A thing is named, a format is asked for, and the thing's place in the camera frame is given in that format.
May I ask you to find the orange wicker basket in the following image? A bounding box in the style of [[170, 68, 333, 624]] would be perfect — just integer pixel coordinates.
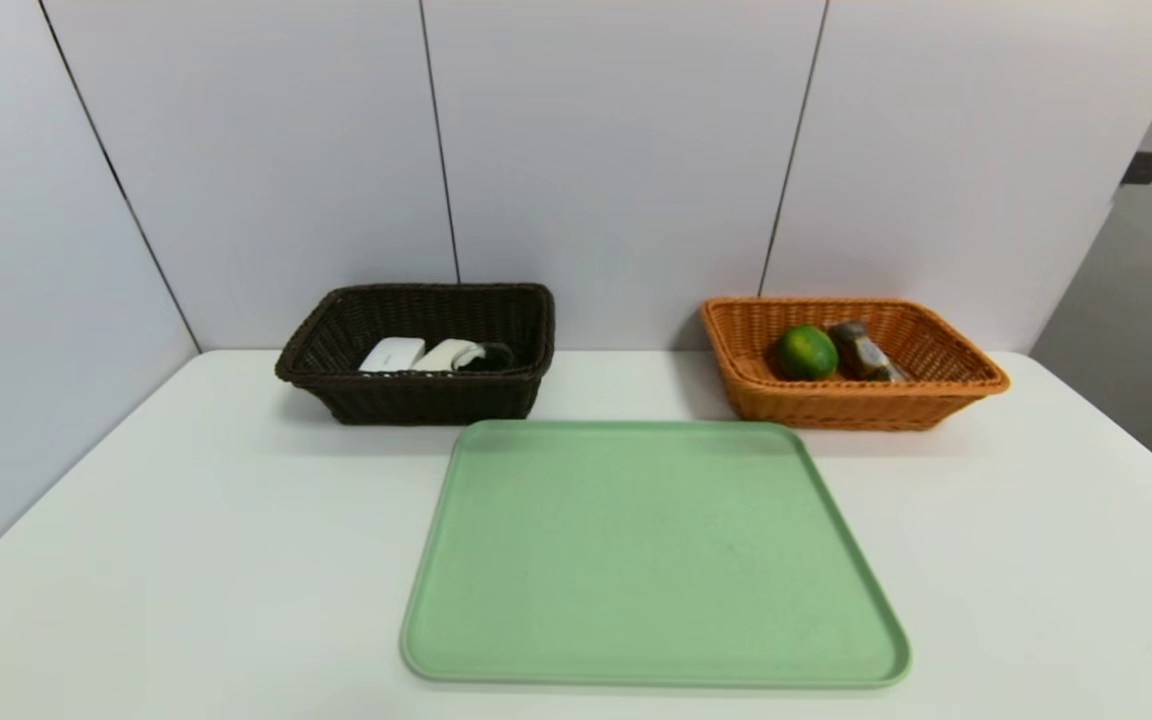
[[700, 296, 1012, 432]]

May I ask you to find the green lime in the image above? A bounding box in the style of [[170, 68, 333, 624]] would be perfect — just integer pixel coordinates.
[[774, 324, 841, 382]]

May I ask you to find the glass cup with black handle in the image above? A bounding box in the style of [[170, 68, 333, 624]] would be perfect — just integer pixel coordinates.
[[456, 343, 517, 374]]

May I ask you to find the white soap bar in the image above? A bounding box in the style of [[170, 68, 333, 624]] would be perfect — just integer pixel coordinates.
[[411, 338, 487, 373]]

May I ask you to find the dark brown wicker basket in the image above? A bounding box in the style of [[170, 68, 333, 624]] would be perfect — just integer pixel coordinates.
[[274, 282, 556, 426]]

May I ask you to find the white rectangular box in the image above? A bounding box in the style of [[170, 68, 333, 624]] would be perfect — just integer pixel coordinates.
[[358, 336, 427, 374]]

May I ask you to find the chocolate ball pack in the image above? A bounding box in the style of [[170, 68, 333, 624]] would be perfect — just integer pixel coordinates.
[[828, 320, 912, 383]]

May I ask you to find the light green plastic tray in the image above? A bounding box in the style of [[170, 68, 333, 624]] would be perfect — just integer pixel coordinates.
[[399, 418, 913, 689]]

